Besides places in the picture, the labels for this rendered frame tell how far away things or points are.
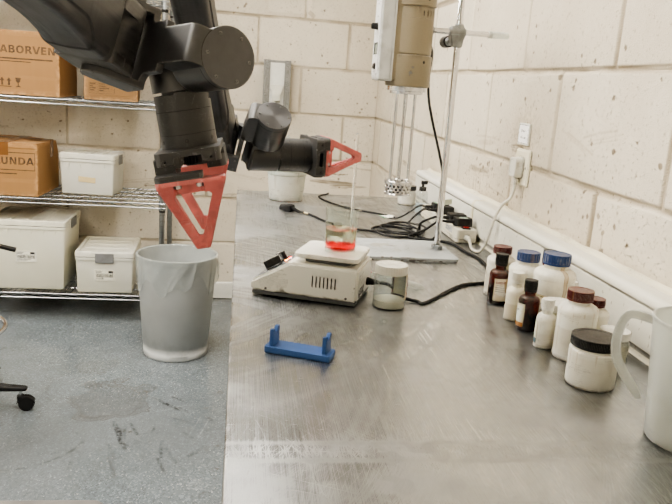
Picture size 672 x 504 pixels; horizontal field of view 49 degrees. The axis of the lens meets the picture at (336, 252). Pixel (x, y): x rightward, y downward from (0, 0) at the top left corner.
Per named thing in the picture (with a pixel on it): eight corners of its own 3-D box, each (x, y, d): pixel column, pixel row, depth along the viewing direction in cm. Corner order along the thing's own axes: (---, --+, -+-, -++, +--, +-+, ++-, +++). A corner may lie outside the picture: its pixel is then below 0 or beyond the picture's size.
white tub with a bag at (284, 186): (296, 195, 252) (299, 133, 247) (314, 202, 239) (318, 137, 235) (257, 196, 245) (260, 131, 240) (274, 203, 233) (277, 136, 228)
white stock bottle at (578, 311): (594, 366, 110) (605, 297, 107) (553, 361, 111) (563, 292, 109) (588, 352, 116) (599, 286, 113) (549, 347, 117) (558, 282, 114)
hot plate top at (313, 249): (292, 257, 131) (293, 252, 131) (310, 244, 143) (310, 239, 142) (358, 265, 129) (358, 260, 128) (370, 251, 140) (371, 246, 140)
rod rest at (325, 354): (263, 352, 106) (264, 329, 106) (271, 344, 110) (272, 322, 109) (329, 363, 104) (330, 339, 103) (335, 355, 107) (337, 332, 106)
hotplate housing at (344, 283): (249, 294, 134) (251, 252, 132) (271, 277, 146) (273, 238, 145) (368, 310, 129) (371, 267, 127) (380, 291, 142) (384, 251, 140)
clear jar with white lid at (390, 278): (380, 312, 129) (383, 268, 127) (366, 302, 134) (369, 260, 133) (410, 310, 131) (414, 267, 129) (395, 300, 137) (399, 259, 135)
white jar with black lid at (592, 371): (617, 396, 99) (625, 347, 98) (565, 389, 101) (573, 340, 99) (610, 378, 106) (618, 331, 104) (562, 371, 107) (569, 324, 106)
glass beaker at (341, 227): (315, 252, 134) (318, 206, 132) (335, 247, 139) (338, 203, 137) (346, 259, 130) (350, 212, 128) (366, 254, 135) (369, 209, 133)
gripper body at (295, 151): (309, 134, 131) (269, 132, 129) (328, 139, 122) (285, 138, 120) (307, 170, 133) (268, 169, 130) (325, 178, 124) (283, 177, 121)
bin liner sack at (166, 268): (129, 363, 287) (129, 261, 278) (140, 334, 319) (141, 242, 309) (215, 364, 291) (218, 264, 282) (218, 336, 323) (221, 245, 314)
